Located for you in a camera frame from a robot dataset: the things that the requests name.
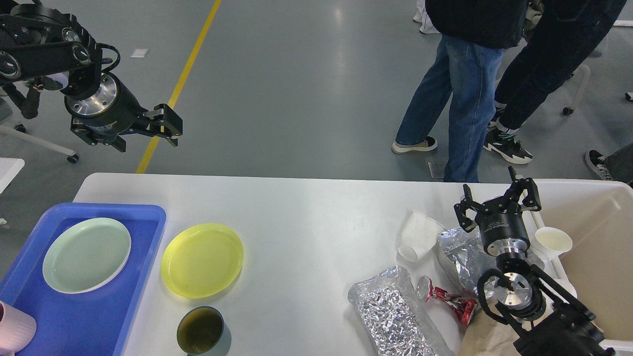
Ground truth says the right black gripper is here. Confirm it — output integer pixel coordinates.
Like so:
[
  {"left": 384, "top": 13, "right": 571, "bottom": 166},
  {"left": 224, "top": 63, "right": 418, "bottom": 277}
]
[{"left": 454, "top": 166, "right": 541, "bottom": 257}]

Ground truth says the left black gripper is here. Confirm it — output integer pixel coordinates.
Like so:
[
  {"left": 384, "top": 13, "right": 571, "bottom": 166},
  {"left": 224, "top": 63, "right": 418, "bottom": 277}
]
[{"left": 65, "top": 72, "right": 183, "bottom": 152}]

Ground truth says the yellow plastic plate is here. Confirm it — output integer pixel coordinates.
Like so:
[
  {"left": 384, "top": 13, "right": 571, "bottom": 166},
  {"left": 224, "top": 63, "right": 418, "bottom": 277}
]
[{"left": 160, "top": 223, "right": 244, "bottom": 299}]

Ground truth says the dark teal cup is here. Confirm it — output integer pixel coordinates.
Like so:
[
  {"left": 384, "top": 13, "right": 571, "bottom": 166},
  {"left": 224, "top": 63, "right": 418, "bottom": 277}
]
[{"left": 176, "top": 306, "right": 231, "bottom": 356}]

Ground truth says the pink cup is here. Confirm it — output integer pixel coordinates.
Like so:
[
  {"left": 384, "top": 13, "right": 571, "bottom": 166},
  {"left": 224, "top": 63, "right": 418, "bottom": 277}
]
[{"left": 0, "top": 302, "right": 38, "bottom": 356}]

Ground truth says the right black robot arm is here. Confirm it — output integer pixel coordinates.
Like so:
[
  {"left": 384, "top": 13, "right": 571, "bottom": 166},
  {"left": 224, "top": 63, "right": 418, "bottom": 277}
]
[{"left": 454, "top": 167, "right": 616, "bottom": 356}]

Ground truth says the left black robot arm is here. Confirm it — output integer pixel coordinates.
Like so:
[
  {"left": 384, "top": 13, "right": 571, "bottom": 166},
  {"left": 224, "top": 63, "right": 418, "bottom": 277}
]
[{"left": 0, "top": 0, "right": 183, "bottom": 152}]

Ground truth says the silver foil bag rear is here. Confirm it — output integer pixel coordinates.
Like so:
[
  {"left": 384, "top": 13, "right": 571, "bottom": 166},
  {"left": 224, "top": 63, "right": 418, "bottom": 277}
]
[{"left": 435, "top": 227, "right": 544, "bottom": 297}]

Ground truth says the silver foil bag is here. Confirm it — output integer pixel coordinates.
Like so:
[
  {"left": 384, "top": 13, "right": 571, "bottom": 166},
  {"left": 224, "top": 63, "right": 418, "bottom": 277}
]
[
  {"left": 435, "top": 227, "right": 544, "bottom": 297},
  {"left": 348, "top": 266, "right": 455, "bottom": 356}
]

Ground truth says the white paper cup upright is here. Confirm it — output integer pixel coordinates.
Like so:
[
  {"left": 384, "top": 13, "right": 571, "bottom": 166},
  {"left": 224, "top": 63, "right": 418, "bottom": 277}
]
[{"left": 530, "top": 226, "right": 573, "bottom": 261}]

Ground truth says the floor socket plate left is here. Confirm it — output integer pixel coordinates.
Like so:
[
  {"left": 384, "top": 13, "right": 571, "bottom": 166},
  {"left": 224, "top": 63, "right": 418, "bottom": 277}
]
[{"left": 428, "top": 162, "right": 445, "bottom": 180}]

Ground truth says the white paper cup lying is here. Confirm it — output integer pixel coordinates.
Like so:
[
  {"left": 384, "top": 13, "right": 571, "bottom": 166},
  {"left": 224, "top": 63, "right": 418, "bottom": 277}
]
[{"left": 397, "top": 211, "right": 446, "bottom": 262}]

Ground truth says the crushed red soda can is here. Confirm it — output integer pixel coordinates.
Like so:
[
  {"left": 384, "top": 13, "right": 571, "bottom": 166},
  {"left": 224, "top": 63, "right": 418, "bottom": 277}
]
[{"left": 417, "top": 275, "right": 479, "bottom": 326}]

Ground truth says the office chair left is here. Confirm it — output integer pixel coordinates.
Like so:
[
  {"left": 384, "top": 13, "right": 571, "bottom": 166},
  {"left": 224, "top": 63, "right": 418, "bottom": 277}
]
[{"left": 0, "top": 99, "right": 79, "bottom": 164}]

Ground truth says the beige plastic bin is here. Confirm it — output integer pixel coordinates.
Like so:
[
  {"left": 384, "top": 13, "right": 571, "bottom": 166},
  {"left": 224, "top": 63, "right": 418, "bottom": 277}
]
[{"left": 535, "top": 179, "right": 633, "bottom": 356}]

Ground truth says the brown paper bag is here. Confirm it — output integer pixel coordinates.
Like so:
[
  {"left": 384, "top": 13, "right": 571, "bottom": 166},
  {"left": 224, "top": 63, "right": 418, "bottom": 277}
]
[{"left": 457, "top": 310, "right": 519, "bottom": 356}]

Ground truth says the white side table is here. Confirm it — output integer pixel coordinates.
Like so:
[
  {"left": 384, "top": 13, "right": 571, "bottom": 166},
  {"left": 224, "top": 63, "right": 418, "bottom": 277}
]
[{"left": 0, "top": 157, "right": 25, "bottom": 194}]

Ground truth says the person at right edge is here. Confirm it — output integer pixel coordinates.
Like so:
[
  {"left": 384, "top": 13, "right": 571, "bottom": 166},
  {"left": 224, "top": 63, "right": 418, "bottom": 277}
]
[{"left": 584, "top": 142, "right": 633, "bottom": 187}]

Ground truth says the pale green plate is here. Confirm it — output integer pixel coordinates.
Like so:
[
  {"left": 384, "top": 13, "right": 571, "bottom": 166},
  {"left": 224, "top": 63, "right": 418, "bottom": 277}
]
[{"left": 42, "top": 217, "right": 132, "bottom": 294}]

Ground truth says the silver foil bag front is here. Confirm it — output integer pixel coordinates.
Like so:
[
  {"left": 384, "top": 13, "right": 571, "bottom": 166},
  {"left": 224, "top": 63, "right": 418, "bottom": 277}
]
[{"left": 348, "top": 266, "right": 455, "bottom": 356}]

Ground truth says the white office chair right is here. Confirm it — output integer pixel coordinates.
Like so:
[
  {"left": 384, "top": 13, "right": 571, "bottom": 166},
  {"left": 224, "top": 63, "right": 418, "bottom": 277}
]
[{"left": 561, "top": 64, "right": 591, "bottom": 116}]

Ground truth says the person in blue jeans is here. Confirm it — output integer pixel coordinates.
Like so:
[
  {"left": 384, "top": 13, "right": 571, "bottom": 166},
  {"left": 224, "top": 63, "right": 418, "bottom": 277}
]
[{"left": 391, "top": 0, "right": 528, "bottom": 183}]

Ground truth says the person with black sneakers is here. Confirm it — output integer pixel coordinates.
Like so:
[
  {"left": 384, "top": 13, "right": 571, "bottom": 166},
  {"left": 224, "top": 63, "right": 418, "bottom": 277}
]
[{"left": 484, "top": 0, "right": 626, "bottom": 165}]

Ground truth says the blue plastic tray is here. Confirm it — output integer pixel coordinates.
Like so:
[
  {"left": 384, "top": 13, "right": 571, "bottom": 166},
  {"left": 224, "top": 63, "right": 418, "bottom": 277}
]
[{"left": 0, "top": 203, "right": 167, "bottom": 356}]

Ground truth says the person in white trousers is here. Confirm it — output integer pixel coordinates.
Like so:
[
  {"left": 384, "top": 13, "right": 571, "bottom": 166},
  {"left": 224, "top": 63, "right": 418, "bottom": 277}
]
[{"left": 413, "top": 0, "right": 440, "bottom": 35}]

